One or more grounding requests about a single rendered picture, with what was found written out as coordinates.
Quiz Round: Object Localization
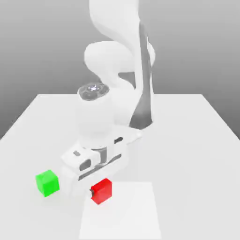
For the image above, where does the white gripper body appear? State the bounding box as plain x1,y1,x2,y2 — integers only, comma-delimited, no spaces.
60,149,129,199

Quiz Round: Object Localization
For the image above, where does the small green cube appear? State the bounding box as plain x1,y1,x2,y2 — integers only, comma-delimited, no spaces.
35,169,60,198

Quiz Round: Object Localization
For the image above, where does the small red cube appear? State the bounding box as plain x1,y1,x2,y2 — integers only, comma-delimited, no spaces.
90,178,113,205

